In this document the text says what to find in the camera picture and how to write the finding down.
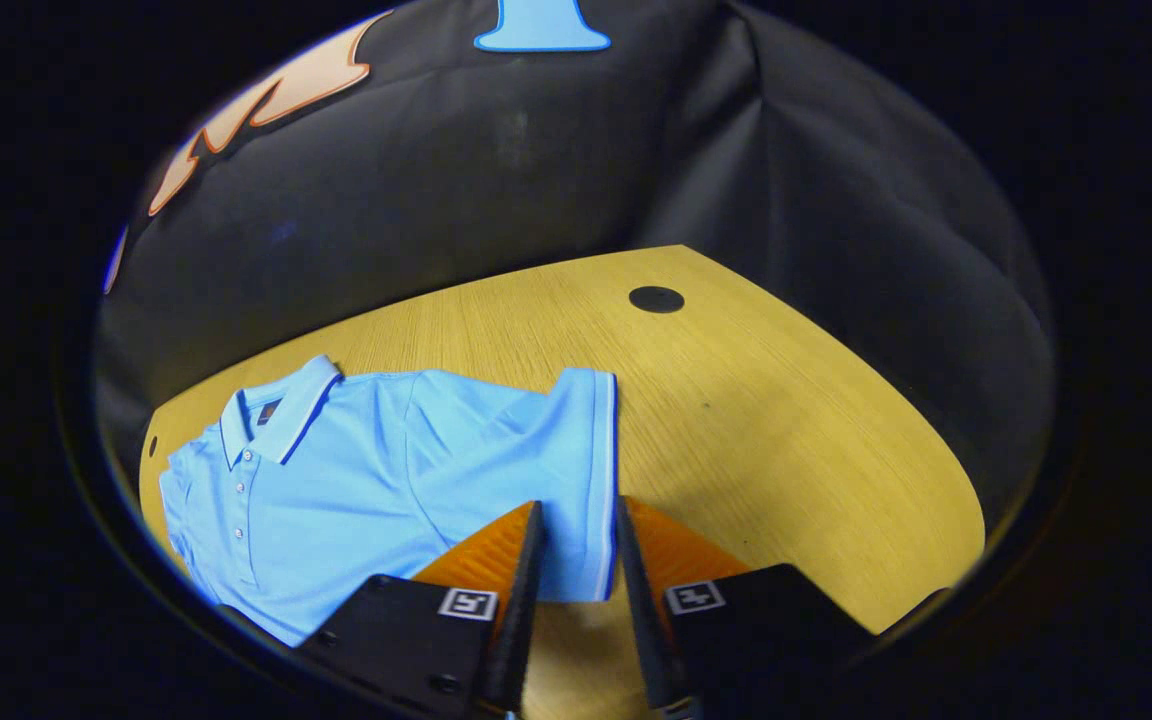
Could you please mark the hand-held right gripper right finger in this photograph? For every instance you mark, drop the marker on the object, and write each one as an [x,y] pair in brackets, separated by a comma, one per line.
[648,640]

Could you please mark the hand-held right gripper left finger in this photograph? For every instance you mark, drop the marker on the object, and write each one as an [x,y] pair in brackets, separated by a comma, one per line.
[521,640]

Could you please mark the light blue T-shirt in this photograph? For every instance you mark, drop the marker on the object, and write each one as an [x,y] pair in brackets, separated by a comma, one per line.
[366,470]

